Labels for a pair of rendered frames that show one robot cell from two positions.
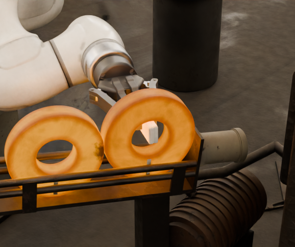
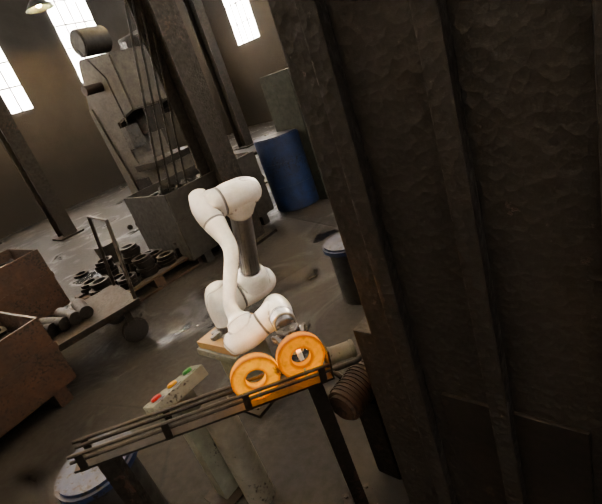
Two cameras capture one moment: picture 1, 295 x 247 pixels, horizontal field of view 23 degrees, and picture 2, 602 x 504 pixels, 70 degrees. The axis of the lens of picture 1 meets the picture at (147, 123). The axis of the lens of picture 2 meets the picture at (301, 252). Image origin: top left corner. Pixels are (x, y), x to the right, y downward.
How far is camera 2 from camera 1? 0.37 m
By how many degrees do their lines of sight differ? 14
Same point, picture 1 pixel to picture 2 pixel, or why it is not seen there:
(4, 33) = (231, 315)
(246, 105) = not seen: hidden behind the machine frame
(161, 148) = (309, 361)
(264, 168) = not seen: hidden behind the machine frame
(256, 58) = not seen: hidden behind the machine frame
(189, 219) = (340, 392)
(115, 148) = (284, 367)
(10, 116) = (263, 346)
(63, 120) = (253, 360)
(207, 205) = (349, 382)
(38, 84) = (251, 337)
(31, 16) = (259, 292)
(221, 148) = (341, 352)
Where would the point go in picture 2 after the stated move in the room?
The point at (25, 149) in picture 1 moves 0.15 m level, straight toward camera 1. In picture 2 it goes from (238, 379) to (239, 413)
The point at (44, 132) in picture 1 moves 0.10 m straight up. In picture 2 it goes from (245, 368) to (233, 342)
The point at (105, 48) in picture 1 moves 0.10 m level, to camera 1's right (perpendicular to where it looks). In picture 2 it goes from (277, 312) to (304, 305)
